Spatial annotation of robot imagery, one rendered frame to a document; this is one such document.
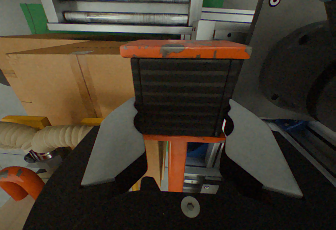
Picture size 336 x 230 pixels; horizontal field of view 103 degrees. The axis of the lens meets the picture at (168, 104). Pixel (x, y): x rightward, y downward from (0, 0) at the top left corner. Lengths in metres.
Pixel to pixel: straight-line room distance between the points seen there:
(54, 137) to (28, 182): 0.07
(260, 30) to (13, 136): 0.45
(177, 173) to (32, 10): 1.72
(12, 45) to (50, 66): 0.68
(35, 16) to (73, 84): 1.32
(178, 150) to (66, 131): 0.21
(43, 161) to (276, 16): 0.48
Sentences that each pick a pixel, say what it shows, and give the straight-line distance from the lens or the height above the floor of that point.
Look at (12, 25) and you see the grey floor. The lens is 1.94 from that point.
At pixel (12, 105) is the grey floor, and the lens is 2.47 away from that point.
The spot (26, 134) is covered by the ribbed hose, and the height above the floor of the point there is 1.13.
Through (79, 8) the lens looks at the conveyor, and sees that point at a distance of 0.95.
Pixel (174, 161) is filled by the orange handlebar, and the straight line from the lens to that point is 0.18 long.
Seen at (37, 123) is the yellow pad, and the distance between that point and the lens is 0.43.
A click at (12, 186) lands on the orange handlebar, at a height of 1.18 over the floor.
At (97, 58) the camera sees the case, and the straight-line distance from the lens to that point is 0.41.
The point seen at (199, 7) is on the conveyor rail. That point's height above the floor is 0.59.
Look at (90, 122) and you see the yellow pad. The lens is 0.35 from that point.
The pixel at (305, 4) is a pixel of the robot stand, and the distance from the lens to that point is 0.32.
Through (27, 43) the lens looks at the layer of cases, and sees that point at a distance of 1.10.
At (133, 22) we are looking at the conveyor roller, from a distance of 0.78.
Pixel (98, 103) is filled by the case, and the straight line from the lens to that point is 0.47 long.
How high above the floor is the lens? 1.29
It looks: 60 degrees down
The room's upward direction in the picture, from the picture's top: 174 degrees counter-clockwise
